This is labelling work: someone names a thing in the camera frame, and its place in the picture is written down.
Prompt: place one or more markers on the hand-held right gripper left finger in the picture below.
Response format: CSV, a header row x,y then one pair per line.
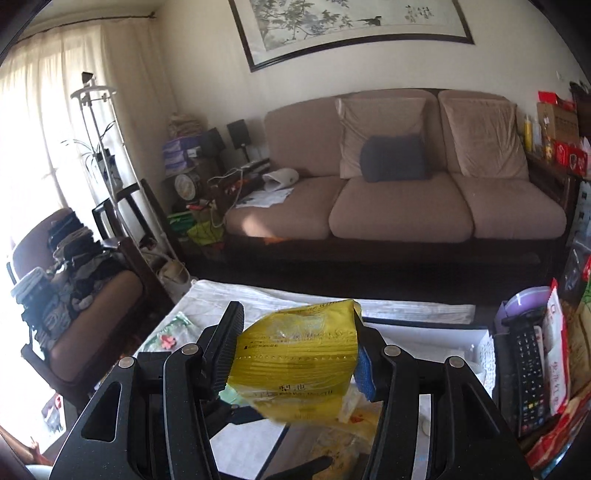
x,y
226,350

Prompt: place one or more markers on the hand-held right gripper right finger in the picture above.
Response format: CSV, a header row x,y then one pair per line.
x,y
367,374

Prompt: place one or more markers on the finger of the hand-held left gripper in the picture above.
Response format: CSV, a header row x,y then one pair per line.
x,y
300,467
240,413

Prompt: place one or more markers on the yellow packet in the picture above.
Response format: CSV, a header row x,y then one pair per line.
x,y
295,355

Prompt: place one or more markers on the desktop with striped cloth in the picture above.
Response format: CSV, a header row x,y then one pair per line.
x,y
207,300

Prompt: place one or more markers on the clear silver packet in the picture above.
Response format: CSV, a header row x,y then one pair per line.
x,y
178,323

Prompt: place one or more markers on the pink flower clip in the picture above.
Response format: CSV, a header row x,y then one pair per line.
x,y
167,342

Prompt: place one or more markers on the white floor bag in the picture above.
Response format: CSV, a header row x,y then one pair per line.
x,y
174,279

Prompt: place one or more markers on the white printed paper card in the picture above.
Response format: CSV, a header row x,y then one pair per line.
x,y
485,360

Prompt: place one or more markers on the green bag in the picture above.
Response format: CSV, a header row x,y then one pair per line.
x,y
205,233

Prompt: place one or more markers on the brown armchair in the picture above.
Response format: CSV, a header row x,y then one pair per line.
x,y
92,323

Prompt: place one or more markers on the white papers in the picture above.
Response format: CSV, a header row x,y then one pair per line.
x,y
263,198

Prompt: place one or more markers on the black remote control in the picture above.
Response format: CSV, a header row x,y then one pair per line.
x,y
526,369

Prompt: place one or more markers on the brown sofa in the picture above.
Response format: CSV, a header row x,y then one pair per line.
x,y
401,212

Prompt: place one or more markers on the dark wooden chair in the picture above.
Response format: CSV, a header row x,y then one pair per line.
x,y
138,203

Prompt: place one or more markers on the pile of clothes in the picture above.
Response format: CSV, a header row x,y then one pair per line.
x,y
69,277

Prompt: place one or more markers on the purple plastic container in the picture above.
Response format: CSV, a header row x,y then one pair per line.
x,y
526,300

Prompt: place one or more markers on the white massager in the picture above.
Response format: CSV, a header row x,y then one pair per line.
x,y
279,180

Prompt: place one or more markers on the red and white snack bag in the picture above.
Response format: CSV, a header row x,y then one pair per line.
x,y
556,350

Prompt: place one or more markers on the stack of purple tissue packs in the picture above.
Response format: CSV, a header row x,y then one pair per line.
x,y
180,154

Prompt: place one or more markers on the black speaker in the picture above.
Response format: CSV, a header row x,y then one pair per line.
x,y
212,141
238,134

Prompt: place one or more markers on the dark blue cushion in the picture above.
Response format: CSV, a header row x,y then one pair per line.
x,y
392,157

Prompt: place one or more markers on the tan woven basket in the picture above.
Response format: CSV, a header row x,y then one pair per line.
x,y
187,124

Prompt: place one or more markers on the beige sofa pillow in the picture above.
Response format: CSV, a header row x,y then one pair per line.
x,y
369,120
480,134

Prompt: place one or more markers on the dark wooden side cabinet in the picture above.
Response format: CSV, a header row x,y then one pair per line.
x,y
551,194

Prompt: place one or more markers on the white curtain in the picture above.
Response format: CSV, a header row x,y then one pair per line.
x,y
69,115

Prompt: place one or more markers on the white coat stand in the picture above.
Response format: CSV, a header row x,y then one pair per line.
x,y
94,94

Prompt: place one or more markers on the yellow bottle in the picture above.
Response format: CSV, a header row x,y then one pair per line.
x,y
527,134

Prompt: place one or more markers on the red gift boxes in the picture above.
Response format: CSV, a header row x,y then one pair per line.
x,y
570,159

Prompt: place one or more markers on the cardboard box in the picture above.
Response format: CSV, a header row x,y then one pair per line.
x,y
558,122

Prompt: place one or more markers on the framed ink painting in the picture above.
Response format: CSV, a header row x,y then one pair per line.
x,y
346,23

